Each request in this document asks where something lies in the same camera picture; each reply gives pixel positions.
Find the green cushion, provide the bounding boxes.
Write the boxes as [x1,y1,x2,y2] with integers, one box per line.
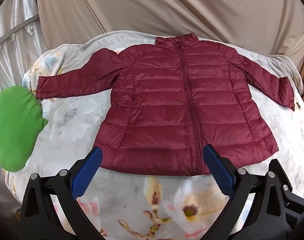
[0,85,49,172]

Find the maroon puffer jacket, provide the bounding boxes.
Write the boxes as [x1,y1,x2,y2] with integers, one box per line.
[36,35,296,176]

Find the floral blanket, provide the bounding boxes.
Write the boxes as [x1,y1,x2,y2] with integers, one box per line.
[2,31,304,240]

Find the grey metal bar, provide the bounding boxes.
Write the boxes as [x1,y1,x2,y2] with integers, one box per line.
[0,14,40,52]

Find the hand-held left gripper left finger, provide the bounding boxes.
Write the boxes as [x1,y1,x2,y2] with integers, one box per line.
[20,146,104,240]

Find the beige backdrop sheet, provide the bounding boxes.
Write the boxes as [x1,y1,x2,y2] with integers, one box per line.
[35,0,304,58]

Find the white satin curtain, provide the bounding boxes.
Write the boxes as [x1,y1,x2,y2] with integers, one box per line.
[0,0,50,101]

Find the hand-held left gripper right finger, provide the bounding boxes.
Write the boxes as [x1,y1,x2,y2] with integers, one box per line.
[203,144,296,240]

